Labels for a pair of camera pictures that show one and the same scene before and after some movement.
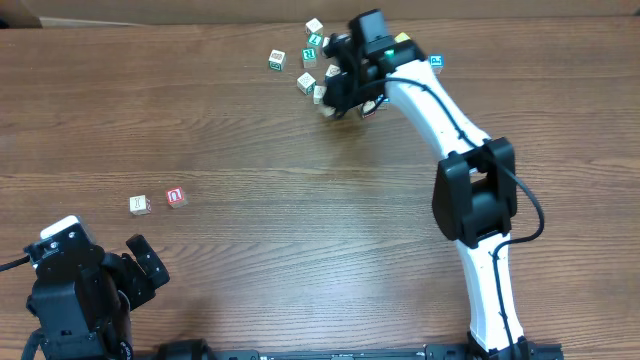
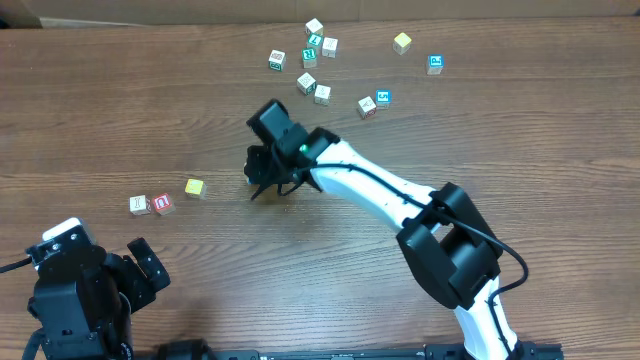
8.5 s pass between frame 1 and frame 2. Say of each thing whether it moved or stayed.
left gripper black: stayed
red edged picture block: stayed
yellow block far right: stayed
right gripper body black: moved
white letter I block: stayed
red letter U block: moved
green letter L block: stayed
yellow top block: moved
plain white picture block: stayed
